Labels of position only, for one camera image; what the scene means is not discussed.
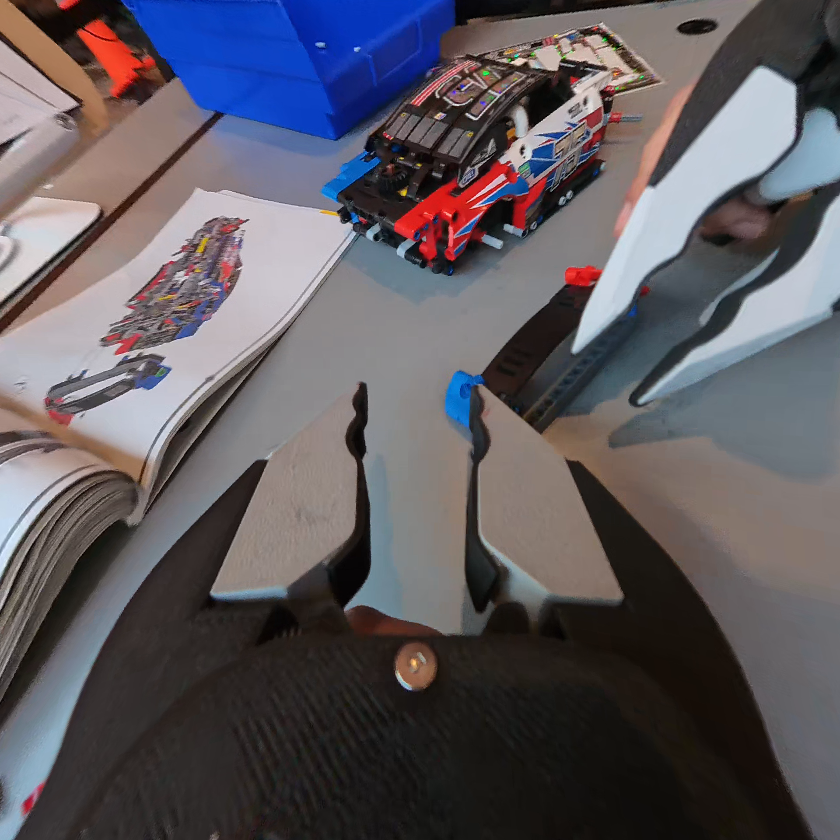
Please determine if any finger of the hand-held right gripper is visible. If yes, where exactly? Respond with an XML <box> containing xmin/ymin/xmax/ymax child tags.
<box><xmin>629</xmin><ymin>189</ymin><xmax>840</xmax><ymax>408</ymax></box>
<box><xmin>570</xmin><ymin>64</ymin><xmax>802</xmax><ymax>357</ymax></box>

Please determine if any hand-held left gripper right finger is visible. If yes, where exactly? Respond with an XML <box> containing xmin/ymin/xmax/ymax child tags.
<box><xmin>465</xmin><ymin>386</ymin><xmax>624</xmax><ymax>614</ymax></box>

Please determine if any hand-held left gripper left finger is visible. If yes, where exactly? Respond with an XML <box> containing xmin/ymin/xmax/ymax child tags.
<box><xmin>210</xmin><ymin>382</ymin><xmax>371</xmax><ymax>608</ymax></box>

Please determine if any long dark toy beam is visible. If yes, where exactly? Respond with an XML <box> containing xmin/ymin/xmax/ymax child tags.
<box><xmin>521</xmin><ymin>308</ymin><xmax>641</xmax><ymax>433</ymax></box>

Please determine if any black panel toy brick assembly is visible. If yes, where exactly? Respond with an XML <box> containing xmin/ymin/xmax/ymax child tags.
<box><xmin>446</xmin><ymin>266</ymin><xmax>651</xmax><ymax>434</ymax></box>

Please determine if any grey desk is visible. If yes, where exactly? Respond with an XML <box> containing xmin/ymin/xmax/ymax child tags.
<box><xmin>0</xmin><ymin>0</ymin><xmax>840</xmax><ymax>840</ymax></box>

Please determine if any person's right hand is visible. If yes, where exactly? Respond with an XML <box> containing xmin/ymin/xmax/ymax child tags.
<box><xmin>613</xmin><ymin>82</ymin><xmax>782</xmax><ymax>247</ymax></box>

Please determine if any red blue toy brick car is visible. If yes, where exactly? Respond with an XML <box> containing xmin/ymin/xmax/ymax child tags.
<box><xmin>322</xmin><ymin>56</ymin><xmax>644</xmax><ymax>277</ymax></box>

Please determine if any open building instruction booklet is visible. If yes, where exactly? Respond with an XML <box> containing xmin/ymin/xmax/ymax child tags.
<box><xmin>0</xmin><ymin>189</ymin><xmax>355</xmax><ymax>697</ymax></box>

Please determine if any white rounded tray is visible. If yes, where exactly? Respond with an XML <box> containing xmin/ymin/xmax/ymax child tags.
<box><xmin>0</xmin><ymin>196</ymin><xmax>104</xmax><ymax>306</ymax></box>

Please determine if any white adjoining table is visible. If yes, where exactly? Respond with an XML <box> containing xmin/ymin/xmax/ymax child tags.
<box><xmin>0</xmin><ymin>66</ymin><xmax>221</xmax><ymax>329</ymax></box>

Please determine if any blue box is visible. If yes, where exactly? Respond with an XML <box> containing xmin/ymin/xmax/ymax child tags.
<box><xmin>121</xmin><ymin>0</ymin><xmax>457</xmax><ymax>140</ymax></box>

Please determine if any printed instruction sheet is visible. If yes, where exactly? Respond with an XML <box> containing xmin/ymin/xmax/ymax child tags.
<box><xmin>0</xmin><ymin>41</ymin><xmax>81</xmax><ymax>147</ymax></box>

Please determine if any orange toy part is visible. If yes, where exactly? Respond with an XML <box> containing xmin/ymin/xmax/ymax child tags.
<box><xmin>75</xmin><ymin>18</ymin><xmax>158</xmax><ymax>99</ymax></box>

